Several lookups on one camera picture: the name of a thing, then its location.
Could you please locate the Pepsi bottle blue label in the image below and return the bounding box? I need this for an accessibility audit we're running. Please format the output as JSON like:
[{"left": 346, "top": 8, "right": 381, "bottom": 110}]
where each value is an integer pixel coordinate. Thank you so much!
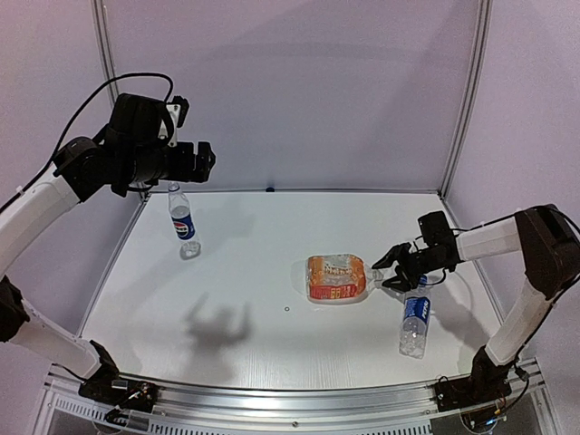
[{"left": 168, "top": 181, "right": 201, "bottom": 260}]

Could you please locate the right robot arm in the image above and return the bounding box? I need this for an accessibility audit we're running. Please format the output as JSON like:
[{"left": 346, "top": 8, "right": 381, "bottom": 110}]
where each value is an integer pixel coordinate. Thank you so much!
[{"left": 373, "top": 204, "right": 579, "bottom": 411}]

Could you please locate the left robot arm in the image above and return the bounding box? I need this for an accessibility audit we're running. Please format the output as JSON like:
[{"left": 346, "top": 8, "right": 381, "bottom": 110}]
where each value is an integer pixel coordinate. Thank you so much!
[{"left": 1, "top": 137, "right": 216, "bottom": 412}]

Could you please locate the clear bottle blue text label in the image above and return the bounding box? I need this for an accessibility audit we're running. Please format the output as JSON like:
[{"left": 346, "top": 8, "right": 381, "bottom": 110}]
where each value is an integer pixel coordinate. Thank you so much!
[{"left": 399, "top": 275, "right": 431, "bottom": 360}]

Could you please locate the orange label flat bottle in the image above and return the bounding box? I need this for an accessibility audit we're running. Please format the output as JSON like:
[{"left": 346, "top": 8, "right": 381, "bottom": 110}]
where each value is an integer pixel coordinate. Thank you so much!
[{"left": 290, "top": 254, "right": 384, "bottom": 305}]

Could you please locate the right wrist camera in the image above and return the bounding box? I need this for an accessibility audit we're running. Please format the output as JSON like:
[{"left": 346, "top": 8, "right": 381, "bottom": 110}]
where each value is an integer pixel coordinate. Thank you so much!
[{"left": 418, "top": 210, "right": 455, "bottom": 247}]

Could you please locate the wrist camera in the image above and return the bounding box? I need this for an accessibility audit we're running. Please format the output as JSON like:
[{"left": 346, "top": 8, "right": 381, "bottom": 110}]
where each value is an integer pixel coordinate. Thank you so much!
[
  {"left": 158, "top": 95, "right": 189, "bottom": 148},
  {"left": 418, "top": 210, "right": 455, "bottom": 247}
]

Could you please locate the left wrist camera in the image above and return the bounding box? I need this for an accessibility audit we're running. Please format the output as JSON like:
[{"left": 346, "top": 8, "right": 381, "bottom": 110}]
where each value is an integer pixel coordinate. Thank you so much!
[{"left": 158, "top": 95, "right": 189, "bottom": 148}]

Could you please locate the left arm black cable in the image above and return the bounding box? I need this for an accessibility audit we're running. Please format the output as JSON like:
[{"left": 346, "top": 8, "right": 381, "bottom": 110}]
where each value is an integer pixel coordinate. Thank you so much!
[{"left": 0, "top": 72, "right": 176, "bottom": 214}]

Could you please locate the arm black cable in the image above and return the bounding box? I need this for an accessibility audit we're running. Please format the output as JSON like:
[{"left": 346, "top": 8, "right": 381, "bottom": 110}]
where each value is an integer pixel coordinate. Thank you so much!
[
  {"left": 511, "top": 206, "right": 580, "bottom": 246},
  {"left": 0, "top": 72, "right": 176, "bottom": 214}
]

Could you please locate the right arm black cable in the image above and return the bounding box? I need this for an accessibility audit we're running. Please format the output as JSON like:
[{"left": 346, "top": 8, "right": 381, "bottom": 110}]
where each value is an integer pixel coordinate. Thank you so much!
[{"left": 511, "top": 206, "right": 580, "bottom": 246}]

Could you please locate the left corner aluminium post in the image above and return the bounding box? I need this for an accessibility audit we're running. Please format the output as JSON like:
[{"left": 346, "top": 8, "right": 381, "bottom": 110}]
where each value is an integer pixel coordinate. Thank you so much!
[{"left": 92, "top": 0, "right": 150, "bottom": 200}]

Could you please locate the corner aluminium post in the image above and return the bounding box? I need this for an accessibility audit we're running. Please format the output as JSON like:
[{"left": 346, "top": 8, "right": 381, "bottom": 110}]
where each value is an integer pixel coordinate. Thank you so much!
[
  {"left": 92, "top": 0, "right": 150, "bottom": 200},
  {"left": 438, "top": 0, "right": 493, "bottom": 202}
]

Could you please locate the aluminium table frame rail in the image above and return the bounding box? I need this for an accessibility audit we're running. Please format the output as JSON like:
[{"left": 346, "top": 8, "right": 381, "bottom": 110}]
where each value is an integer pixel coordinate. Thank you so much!
[{"left": 29, "top": 360, "right": 560, "bottom": 434}]

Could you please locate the right corner aluminium post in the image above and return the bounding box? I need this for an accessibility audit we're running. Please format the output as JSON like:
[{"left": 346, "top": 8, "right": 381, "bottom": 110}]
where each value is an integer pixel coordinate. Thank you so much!
[{"left": 438, "top": 0, "right": 493, "bottom": 202}]

